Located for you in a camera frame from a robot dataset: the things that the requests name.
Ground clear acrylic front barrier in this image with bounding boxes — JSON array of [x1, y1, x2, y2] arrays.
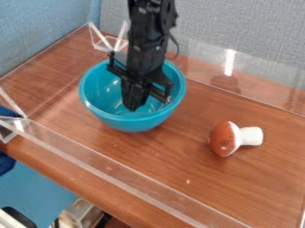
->
[[0, 87, 250, 228]]

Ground clear acrylic corner bracket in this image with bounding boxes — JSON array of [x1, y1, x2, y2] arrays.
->
[[88, 21, 129, 53]]

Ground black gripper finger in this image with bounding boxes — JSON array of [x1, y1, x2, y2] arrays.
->
[[122, 80, 135, 109], [135, 84, 151, 109]]

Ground grey metal table frame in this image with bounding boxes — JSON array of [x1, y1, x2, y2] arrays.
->
[[50, 198, 104, 228]]

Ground orange and white toy mushroom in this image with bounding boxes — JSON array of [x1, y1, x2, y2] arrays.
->
[[209, 121, 264, 157]]

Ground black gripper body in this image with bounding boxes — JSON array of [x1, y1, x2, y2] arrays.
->
[[107, 35, 174, 103]]

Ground black and white object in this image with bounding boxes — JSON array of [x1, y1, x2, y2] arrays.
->
[[0, 207, 38, 228]]

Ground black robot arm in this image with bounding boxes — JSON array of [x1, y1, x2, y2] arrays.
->
[[107, 0, 178, 111]]

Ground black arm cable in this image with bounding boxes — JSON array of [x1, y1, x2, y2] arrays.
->
[[166, 30, 181, 61]]

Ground blue plastic bowl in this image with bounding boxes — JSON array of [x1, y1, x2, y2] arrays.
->
[[79, 61, 187, 133]]

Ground blue cloth object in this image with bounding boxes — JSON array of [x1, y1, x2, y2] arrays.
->
[[0, 105, 21, 175]]

